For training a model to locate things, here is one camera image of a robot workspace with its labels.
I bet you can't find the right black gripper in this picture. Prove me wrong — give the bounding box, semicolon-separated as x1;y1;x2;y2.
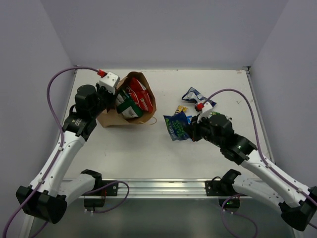
183;113;224;149

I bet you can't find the light blue snack bar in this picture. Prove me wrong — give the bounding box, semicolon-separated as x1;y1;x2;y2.
186;116;193;124

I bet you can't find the green white snack packet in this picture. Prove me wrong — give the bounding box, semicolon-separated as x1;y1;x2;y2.
210;111;232;120

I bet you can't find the brown paper bag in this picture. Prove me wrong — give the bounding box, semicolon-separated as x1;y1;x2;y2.
97;71;157;127

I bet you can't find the dark green snack bag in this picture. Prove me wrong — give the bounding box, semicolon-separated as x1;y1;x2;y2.
115;90;143;120

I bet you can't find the blue Burts crisps bag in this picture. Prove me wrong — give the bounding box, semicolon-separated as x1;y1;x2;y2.
163;112;191;141

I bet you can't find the yellow M&M's packet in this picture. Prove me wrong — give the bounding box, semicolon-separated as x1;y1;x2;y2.
175;105;188;114

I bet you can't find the blue white crisps bag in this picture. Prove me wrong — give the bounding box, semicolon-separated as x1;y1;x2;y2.
181;87;207;106

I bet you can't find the red Chuba chips bag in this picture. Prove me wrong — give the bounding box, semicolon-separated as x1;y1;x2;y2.
126;77;153;113

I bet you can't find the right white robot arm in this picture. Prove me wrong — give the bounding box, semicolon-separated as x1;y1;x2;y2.
185;115;317;231

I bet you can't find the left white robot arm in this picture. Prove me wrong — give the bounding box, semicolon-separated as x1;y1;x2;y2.
16;82;116;224

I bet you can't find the right base controller box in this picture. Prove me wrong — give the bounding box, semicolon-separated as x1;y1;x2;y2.
218;196;240;213

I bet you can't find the base controller box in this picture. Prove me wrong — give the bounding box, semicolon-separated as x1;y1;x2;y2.
84;196;106;212
218;196;240;213

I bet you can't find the left base controller box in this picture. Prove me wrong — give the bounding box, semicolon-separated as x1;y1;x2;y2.
84;196;106;212

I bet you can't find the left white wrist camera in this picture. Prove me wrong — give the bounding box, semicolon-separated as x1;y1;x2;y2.
97;70;120;95

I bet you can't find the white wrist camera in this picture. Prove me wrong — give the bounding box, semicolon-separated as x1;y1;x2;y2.
196;102;213;123
97;70;120;95

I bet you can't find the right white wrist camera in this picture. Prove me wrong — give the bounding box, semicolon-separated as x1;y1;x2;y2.
196;102;213;123

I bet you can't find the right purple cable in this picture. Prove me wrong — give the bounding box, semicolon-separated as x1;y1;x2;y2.
203;89;317;238

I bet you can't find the purple cable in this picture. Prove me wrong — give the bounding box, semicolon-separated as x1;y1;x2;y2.
203;89;317;238
0;66;130;238

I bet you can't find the right black base bracket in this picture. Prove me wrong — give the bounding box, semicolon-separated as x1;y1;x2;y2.
205;176;225;196

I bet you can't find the black base bracket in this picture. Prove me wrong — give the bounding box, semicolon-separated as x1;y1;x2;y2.
100;180;119;197
205;176;225;196

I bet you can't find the aluminium mounting rail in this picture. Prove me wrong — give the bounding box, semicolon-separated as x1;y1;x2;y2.
80;178;231;199

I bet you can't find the left black base bracket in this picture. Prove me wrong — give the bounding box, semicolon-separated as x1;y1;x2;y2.
100;180;119;197

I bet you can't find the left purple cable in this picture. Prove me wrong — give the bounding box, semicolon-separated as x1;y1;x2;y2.
0;66;130;238

